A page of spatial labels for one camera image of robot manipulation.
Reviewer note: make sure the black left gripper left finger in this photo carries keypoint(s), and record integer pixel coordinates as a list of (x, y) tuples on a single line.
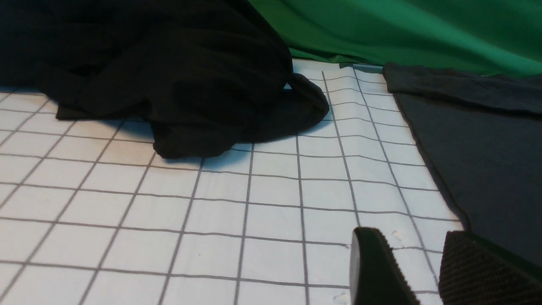
[(375, 277)]

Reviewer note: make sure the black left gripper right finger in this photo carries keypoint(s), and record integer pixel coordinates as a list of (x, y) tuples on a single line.
[(475, 271)]

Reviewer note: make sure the gray long-sleeved shirt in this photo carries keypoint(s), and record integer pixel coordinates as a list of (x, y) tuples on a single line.
[(481, 139)]

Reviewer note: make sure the gray metal strip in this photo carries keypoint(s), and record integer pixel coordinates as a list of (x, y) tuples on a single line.
[(368, 68)]

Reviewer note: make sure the green backdrop cloth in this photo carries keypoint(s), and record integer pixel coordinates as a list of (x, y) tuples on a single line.
[(489, 37)]

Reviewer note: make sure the black crumpled cloth pile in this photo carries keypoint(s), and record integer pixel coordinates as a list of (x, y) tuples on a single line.
[(206, 74)]

